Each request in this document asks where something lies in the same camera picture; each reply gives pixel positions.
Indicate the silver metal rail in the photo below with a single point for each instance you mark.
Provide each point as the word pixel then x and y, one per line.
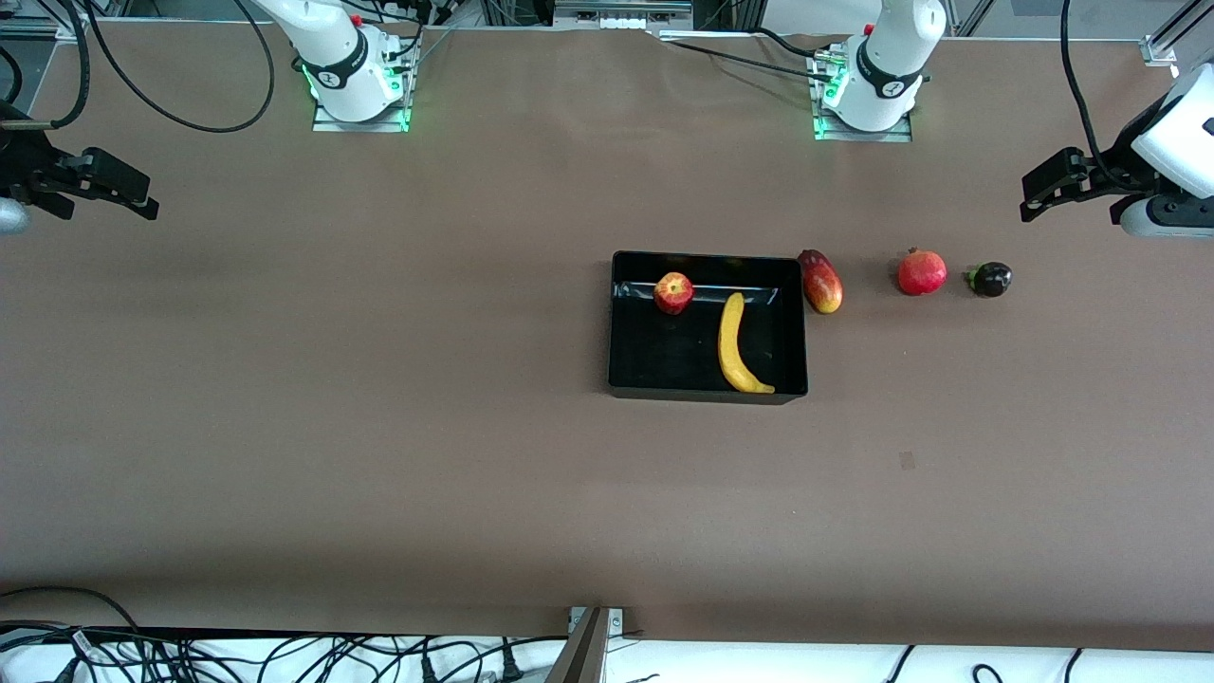
pixel 621 9

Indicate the aluminium frame corner profile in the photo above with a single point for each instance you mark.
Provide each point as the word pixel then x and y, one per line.
pixel 1162 47
pixel 38 30

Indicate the red yellow apple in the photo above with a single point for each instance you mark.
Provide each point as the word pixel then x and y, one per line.
pixel 673 292

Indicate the dark purple mangosteen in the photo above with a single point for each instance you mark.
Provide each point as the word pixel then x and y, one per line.
pixel 991 280

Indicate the red pomegranate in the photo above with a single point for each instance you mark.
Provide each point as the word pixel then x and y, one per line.
pixel 922 273

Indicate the red yellow mango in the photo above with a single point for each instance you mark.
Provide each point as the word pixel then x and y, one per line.
pixel 822 285

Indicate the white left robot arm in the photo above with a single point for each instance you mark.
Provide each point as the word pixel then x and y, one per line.
pixel 887 66

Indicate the yellow banana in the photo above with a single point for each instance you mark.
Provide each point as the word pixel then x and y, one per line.
pixel 730 351

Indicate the black rectangular plastic tray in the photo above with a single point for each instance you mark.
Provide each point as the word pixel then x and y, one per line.
pixel 664 351

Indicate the aluminium profile post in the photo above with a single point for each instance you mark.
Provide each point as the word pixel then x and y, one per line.
pixel 583 655

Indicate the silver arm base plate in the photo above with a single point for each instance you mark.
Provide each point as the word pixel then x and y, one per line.
pixel 896 134
pixel 327 121

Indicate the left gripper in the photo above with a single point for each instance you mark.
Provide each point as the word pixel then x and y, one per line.
pixel 1108 175

